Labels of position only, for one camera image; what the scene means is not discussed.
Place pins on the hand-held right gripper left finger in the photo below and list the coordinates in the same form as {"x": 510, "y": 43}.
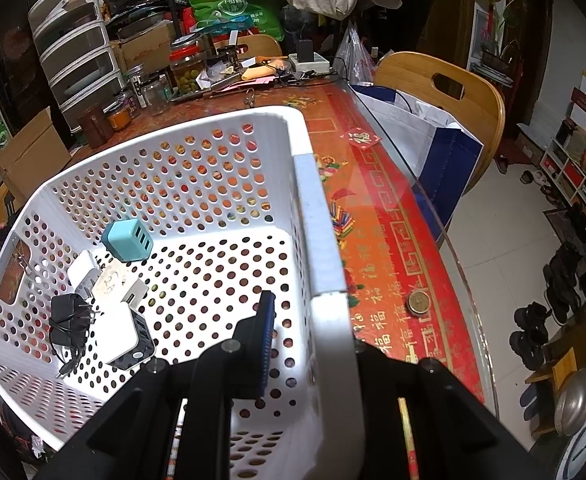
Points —
{"x": 265, "y": 340}

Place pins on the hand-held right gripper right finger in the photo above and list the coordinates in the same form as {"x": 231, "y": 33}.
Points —
{"x": 378, "y": 380}

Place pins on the white perforated plastic basket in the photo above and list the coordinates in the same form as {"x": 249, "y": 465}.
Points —
{"x": 323, "y": 240}

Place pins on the small white charger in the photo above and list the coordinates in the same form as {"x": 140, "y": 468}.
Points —
{"x": 135, "y": 294}

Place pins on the white cube charger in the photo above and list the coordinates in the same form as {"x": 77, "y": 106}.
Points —
{"x": 118, "y": 335}

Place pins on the cream charger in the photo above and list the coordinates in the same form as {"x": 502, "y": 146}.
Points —
{"x": 113, "y": 285}

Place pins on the teal multi-port charger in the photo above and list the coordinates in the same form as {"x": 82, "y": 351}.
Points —
{"x": 123, "y": 240}

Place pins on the gold coin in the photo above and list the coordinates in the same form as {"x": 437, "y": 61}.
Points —
{"x": 417, "y": 304}

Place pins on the black sandal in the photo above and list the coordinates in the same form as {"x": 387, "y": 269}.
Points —
{"x": 527, "y": 347}
{"x": 533, "y": 316}

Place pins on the blue slippers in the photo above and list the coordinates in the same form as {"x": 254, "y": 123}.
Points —
{"x": 533, "y": 400}

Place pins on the round metal lid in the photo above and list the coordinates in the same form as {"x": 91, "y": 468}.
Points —
{"x": 573, "y": 400}

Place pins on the dark shoes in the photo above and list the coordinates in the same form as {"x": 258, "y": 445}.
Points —
{"x": 565, "y": 280}

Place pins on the red diamond sticker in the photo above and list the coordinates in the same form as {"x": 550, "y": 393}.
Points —
{"x": 360, "y": 140}

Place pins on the white and blue paper bag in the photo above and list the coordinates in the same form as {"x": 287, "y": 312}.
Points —
{"x": 443, "y": 160}

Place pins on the metal keys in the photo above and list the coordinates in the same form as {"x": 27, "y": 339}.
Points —
{"x": 249, "y": 98}

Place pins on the small orange jar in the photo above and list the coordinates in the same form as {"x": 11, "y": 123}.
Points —
{"x": 119, "y": 117}

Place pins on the empty glass jar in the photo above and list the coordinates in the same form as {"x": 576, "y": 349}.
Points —
{"x": 155, "y": 94}

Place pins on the brown ceramic jar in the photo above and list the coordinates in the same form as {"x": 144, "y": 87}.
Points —
{"x": 93, "y": 127}

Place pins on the white power strip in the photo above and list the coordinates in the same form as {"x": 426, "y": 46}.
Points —
{"x": 313, "y": 65}

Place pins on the white slim box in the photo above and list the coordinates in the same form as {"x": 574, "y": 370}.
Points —
{"x": 136, "y": 92}

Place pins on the glass jar red lid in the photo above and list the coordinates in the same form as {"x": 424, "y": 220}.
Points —
{"x": 185, "y": 67}

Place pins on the white cube shelf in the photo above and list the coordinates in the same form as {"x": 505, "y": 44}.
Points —
{"x": 578, "y": 175}

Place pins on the black plug adapter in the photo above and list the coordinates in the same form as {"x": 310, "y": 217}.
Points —
{"x": 303, "y": 50}

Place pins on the open cardboard box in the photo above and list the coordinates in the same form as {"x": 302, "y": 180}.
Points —
{"x": 33, "y": 155}

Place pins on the clear plastic bag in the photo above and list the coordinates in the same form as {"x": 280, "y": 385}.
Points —
{"x": 355, "y": 55}

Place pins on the closed cardboard box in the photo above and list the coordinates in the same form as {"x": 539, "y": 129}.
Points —
{"x": 140, "y": 47}

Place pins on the green shopping bag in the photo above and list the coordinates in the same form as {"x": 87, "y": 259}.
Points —
{"x": 243, "y": 15}

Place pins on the white plastic drawer tower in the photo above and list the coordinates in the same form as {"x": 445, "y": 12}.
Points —
{"x": 73, "y": 75}

